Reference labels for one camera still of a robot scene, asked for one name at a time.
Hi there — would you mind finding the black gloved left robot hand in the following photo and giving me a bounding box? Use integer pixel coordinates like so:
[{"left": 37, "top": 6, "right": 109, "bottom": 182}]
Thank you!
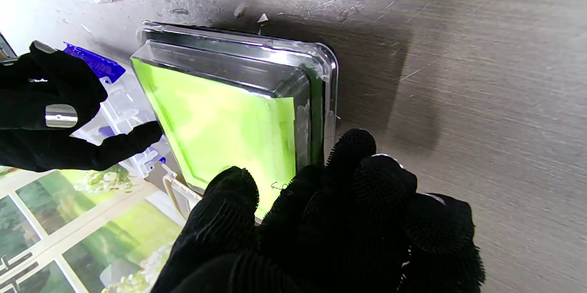
[{"left": 151, "top": 128, "right": 487, "bottom": 293}]

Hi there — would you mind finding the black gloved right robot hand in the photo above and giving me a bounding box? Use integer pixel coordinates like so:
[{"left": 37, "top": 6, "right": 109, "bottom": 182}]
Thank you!
[{"left": 0, "top": 41, "right": 163, "bottom": 173}]

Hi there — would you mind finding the clear lid with green label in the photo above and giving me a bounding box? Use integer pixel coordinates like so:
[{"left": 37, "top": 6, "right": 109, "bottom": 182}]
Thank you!
[{"left": 131, "top": 21, "right": 339, "bottom": 220}]

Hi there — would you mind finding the clear box with blue clips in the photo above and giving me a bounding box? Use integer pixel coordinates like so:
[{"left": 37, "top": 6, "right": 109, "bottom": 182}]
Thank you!
[{"left": 62, "top": 42, "right": 172, "bottom": 179}]

